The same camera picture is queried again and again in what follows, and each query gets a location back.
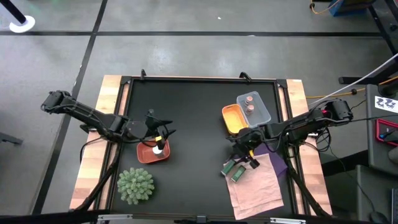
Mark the grey furniture foot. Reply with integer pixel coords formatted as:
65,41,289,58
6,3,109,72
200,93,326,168
0,131,24,146

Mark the white cable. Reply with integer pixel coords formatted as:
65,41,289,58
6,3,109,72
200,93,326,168
309,52,398,106

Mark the black table mat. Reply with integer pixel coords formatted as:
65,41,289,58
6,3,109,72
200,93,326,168
111,79,295,216

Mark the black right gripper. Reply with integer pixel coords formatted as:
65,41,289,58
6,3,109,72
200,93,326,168
229,127,266,170

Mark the red plastic tray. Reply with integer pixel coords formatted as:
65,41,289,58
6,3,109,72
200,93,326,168
136,139,172,164

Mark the long orange cable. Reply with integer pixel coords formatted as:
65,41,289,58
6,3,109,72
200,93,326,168
306,76,398,100

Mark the pink cloth napkin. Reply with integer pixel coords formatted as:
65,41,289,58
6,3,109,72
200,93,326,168
224,152,285,221

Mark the orange cable loop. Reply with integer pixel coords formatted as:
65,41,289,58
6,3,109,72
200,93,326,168
309,0,343,15

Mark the white printed sticker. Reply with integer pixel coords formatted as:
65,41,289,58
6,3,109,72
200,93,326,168
374,95,398,114

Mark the black desk leg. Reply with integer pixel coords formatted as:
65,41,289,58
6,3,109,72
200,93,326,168
368,0,398,56

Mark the black stand pole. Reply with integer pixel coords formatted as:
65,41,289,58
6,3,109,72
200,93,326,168
0,0,27,25

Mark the clear plastic container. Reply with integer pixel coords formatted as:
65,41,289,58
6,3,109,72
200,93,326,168
236,90,272,129

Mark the black desk foot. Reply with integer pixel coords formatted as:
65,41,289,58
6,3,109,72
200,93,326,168
338,55,398,86

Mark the dark grey desk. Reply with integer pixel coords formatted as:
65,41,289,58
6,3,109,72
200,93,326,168
355,164,398,224

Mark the green artificial succulent plant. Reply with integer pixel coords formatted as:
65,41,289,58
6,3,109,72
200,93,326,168
116,167,155,206

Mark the grey cabinet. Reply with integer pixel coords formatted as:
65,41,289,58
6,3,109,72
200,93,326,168
365,83,398,169

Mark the silver mounting bar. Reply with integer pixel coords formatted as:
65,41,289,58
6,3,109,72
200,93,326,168
97,213,134,222
269,217,308,224

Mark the orange plastic container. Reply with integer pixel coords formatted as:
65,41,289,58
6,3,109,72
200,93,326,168
221,103,250,136

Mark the red framed case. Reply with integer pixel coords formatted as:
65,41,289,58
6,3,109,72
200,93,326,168
374,118,398,147

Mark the purple cloth napkin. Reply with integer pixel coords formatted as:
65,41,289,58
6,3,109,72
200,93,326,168
231,142,289,179

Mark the blue box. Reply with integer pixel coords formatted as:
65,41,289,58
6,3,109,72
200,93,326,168
328,0,376,17

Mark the black aluminium table frame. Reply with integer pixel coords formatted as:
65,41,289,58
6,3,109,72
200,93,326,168
93,74,312,220

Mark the black computer mouse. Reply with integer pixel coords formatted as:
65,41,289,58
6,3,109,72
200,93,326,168
369,211,390,224

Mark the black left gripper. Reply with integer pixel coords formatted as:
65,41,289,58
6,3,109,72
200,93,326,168
145,108,177,151

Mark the white round stand base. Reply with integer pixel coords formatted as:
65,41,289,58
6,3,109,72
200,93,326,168
9,15,36,34

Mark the black cable bundle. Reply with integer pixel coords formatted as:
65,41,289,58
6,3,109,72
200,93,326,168
310,98,398,153

